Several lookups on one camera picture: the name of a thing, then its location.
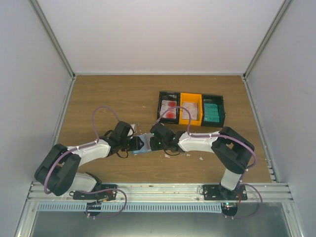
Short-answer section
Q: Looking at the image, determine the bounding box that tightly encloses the teal leather card holder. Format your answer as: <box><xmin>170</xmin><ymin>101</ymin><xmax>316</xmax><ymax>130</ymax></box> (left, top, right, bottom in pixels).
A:
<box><xmin>131</xmin><ymin>133</ymin><xmax>153</xmax><ymax>155</ymax></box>

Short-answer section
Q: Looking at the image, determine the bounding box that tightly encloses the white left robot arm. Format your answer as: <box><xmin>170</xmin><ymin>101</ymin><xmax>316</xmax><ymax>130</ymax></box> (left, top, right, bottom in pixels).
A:
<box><xmin>34</xmin><ymin>121</ymin><xmax>144</xmax><ymax>199</ymax></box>

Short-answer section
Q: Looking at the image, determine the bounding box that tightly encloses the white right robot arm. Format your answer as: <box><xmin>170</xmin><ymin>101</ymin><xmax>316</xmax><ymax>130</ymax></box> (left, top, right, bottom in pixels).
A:
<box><xmin>150</xmin><ymin>122</ymin><xmax>257</xmax><ymax>200</ymax></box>

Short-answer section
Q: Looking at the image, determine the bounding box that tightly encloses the red white card stack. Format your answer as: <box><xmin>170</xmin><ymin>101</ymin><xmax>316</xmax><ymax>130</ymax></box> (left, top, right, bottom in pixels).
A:
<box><xmin>159</xmin><ymin>100</ymin><xmax>177</xmax><ymax>119</ymax></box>

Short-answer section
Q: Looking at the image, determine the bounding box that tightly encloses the black storage bin with cards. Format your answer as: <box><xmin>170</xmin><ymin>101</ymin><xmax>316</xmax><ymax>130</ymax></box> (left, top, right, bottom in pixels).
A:
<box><xmin>157</xmin><ymin>91</ymin><xmax>180</xmax><ymax>124</ymax></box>

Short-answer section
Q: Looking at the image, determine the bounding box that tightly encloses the pink white card stack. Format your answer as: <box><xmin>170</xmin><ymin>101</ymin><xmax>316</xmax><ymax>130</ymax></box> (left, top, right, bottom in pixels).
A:
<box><xmin>181</xmin><ymin>102</ymin><xmax>198</xmax><ymax>120</ymax></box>

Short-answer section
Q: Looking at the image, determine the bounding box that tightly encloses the teal card holder stack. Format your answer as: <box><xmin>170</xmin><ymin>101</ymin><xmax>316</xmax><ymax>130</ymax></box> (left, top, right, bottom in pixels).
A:
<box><xmin>203</xmin><ymin>103</ymin><xmax>221</xmax><ymax>122</ymax></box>

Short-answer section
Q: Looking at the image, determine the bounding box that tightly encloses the yellow storage bin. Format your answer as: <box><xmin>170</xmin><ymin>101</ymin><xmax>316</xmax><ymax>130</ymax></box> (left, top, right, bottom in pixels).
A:
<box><xmin>179</xmin><ymin>92</ymin><xmax>203</xmax><ymax>126</ymax></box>

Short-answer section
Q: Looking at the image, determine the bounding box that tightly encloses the black storage bin with holders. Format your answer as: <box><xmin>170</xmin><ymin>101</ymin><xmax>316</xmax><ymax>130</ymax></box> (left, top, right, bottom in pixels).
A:
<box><xmin>201</xmin><ymin>94</ymin><xmax>226</xmax><ymax>127</ymax></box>

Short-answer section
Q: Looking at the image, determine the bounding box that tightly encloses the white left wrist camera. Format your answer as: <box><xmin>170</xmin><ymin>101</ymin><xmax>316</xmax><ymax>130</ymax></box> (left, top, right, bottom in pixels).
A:
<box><xmin>128</xmin><ymin>124</ymin><xmax>137</xmax><ymax>136</ymax></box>

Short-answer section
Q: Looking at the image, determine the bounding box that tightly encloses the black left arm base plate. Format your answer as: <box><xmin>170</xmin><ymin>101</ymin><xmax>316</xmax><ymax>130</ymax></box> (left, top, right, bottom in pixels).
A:
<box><xmin>70</xmin><ymin>184</ymin><xmax>118</xmax><ymax>217</ymax></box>

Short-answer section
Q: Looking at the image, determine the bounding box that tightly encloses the aluminium mounting rail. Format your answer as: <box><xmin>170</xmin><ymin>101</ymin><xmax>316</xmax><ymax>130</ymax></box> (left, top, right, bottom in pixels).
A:
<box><xmin>27</xmin><ymin>182</ymin><xmax>293</xmax><ymax>203</ymax></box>

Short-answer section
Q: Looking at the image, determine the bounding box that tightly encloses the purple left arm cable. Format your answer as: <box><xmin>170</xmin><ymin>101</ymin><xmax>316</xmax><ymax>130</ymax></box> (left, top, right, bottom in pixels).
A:
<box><xmin>43</xmin><ymin>106</ymin><xmax>128</xmax><ymax>219</ymax></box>

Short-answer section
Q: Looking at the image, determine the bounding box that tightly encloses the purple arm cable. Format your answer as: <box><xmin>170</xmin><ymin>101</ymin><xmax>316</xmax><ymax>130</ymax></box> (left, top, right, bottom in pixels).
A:
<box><xmin>152</xmin><ymin>106</ymin><xmax>264</xmax><ymax>220</ymax></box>
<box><xmin>43</xmin><ymin>106</ymin><xmax>128</xmax><ymax>219</ymax></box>

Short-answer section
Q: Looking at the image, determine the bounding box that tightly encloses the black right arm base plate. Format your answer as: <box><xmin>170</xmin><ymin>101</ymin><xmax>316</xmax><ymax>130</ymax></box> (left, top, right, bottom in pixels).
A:
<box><xmin>201</xmin><ymin>184</ymin><xmax>248</xmax><ymax>217</ymax></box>

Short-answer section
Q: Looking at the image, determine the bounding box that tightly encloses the grey slotted cable duct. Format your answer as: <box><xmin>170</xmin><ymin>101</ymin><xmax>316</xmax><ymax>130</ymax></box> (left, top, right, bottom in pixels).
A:
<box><xmin>38</xmin><ymin>202</ymin><xmax>222</xmax><ymax>214</ymax></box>

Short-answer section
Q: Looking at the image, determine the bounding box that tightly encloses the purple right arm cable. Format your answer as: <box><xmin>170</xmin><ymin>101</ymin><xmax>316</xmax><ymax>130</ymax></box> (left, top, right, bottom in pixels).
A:
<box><xmin>152</xmin><ymin>106</ymin><xmax>264</xmax><ymax>220</ymax></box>

